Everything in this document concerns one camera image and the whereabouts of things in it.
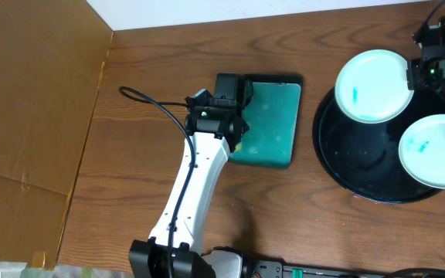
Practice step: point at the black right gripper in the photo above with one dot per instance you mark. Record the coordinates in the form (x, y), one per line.
(416, 73)

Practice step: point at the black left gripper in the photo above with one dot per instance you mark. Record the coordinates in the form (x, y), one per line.
(243, 127)

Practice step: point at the mint plate top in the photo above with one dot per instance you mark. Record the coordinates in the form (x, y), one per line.
(372, 87)

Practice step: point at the mint plate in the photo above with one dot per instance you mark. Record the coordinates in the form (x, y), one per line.
(372, 87)
(422, 150)

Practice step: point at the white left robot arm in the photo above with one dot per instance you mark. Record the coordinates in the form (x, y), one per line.
(174, 246)

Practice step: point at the green rectangular water tray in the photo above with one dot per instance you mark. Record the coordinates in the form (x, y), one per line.
(272, 117)

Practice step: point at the black round tray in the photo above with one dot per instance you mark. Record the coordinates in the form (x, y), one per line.
(364, 158)

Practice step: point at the brown cardboard panel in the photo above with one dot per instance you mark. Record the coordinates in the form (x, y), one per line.
(52, 56)

